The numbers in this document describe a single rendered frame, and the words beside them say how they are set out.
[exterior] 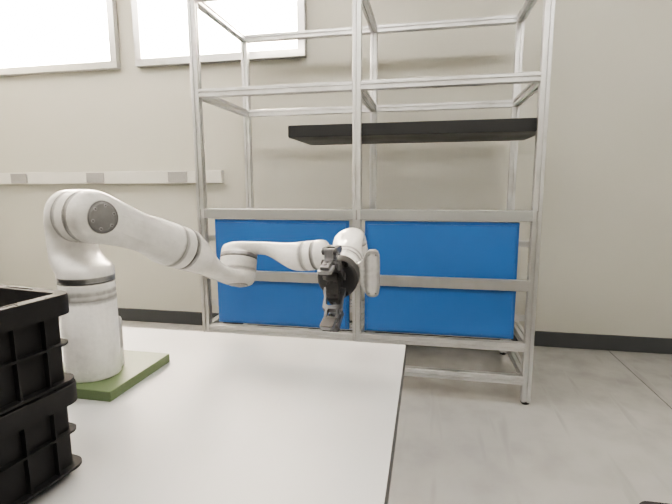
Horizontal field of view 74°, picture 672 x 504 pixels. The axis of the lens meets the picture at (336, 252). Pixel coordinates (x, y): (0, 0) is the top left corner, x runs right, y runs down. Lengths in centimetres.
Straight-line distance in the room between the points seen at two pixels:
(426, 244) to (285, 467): 169
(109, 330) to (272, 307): 158
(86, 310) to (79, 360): 9
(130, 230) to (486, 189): 251
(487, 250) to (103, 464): 185
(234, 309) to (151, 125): 172
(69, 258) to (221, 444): 42
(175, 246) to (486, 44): 258
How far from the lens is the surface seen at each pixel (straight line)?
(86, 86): 402
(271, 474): 62
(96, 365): 90
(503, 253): 223
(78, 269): 86
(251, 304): 244
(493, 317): 229
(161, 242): 93
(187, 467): 66
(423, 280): 220
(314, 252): 101
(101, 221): 84
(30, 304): 59
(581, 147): 319
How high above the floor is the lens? 105
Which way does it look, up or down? 8 degrees down
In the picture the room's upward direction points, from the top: straight up
